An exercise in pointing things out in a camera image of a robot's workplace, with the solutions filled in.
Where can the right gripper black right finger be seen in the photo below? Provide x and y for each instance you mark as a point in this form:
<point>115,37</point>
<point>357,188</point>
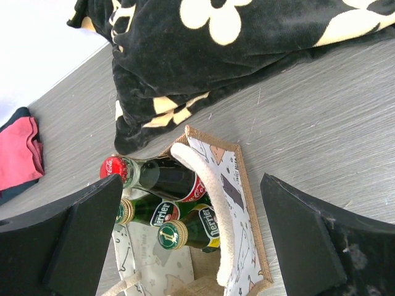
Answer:
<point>323,249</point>

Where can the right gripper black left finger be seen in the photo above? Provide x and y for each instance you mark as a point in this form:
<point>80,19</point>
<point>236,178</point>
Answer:
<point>60,248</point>

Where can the burlap canvas cat-print bag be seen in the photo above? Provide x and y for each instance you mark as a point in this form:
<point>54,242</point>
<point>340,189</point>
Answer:
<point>240,268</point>

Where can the green bottle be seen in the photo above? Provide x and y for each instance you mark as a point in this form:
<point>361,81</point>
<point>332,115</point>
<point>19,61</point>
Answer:
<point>152,210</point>
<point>198,229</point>

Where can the glass cola bottle red cap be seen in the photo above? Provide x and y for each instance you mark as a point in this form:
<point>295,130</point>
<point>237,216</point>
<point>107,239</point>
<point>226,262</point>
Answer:
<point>163,176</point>

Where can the pink folded cloth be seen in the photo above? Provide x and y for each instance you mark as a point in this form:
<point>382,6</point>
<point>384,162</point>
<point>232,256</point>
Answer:
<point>21,153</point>

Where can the dark teal folded cloth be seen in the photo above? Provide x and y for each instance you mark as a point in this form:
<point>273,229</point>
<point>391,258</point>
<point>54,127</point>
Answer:
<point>12,192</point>

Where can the black floral fleece blanket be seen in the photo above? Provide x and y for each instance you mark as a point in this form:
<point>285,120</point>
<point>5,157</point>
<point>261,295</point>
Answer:
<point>172,59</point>

